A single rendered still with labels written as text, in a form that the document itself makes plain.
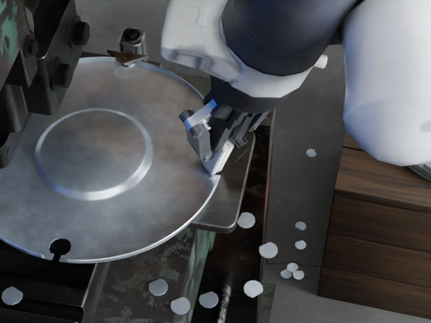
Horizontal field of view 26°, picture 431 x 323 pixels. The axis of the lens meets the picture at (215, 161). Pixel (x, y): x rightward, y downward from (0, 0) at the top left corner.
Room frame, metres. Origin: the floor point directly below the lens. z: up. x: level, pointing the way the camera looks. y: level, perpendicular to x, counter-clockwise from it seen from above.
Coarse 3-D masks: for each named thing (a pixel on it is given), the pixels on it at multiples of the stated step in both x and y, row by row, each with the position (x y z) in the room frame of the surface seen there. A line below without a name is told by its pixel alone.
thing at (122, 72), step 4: (116, 68) 0.78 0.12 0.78; (120, 68) 0.78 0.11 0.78; (124, 68) 0.78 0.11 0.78; (128, 68) 0.78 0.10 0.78; (116, 72) 0.78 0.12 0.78; (120, 72) 0.78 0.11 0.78; (124, 72) 0.78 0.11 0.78; (128, 72) 0.78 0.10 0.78; (116, 76) 0.77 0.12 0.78; (120, 76) 0.77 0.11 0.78; (124, 76) 0.77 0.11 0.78; (128, 76) 0.77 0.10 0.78
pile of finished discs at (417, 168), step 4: (416, 164) 0.96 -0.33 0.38; (420, 164) 0.96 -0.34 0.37; (424, 164) 0.95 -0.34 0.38; (428, 164) 0.96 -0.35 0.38; (412, 168) 0.96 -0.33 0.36; (416, 168) 0.96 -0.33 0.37; (420, 168) 0.95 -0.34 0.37; (424, 168) 0.95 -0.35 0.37; (428, 168) 0.95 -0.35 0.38; (416, 172) 0.96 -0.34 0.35; (420, 172) 0.95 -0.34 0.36; (424, 172) 0.95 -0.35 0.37; (428, 172) 0.94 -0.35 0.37; (424, 176) 0.95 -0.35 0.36; (428, 176) 0.94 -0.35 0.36; (428, 180) 0.94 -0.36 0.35
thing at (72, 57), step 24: (24, 0) 0.66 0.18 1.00; (48, 0) 0.69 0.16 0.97; (72, 0) 0.69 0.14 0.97; (48, 24) 0.65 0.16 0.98; (72, 24) 0.68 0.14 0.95; (48, 48) 0.62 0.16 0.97; (72, 48) 0.67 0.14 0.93; (48, 72) 0.61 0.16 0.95; (72, 72) 0.67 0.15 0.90; (0, 96) 0.59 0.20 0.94; (24, 96) 0.61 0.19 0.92; (48, 96) 0.61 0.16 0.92; (0, 120) 0.59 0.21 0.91; (24, 120) 0.61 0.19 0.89
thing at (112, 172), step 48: (96, 96) 0.74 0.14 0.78; (144, 96) 0.74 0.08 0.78; (192, 96) 0.74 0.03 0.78; (48, 144) 0.66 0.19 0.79; (96, 144) 0.66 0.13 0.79; (144, 144) 0.66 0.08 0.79; (0, 192) 0.60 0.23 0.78; (48, 192) 0.60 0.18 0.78; (96, 192) 0.59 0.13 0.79; (144, 192) 0.60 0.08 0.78; (192, 192) 0.60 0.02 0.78; (48, 240) 0.54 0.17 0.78; (96, 240) 0.54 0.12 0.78; (144, 240) 0.54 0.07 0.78
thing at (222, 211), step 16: (240, 160) 0.64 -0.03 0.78; (224, 176) 0.62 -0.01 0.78; (240, 176) 0.62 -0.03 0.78; (224, 192) 0.60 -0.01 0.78; (240, 192) 0.60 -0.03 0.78; (208, 208) 0.58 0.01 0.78; (224, 208) 0.58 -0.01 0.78; (240, 208) 0.59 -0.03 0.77; (192, 224) 0.56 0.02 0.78; (208, 224) 0.56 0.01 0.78; (224, 224) 0.56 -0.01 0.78
